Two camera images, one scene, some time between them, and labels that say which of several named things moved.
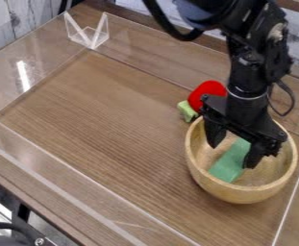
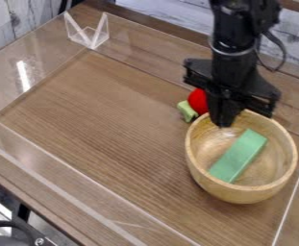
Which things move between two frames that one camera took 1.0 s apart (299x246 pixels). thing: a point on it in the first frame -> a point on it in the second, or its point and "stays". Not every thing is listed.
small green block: x=185 y=110 stays
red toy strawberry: x=208 y=87 stays
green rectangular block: x=227 y=166 stays
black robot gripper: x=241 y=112 -> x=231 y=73
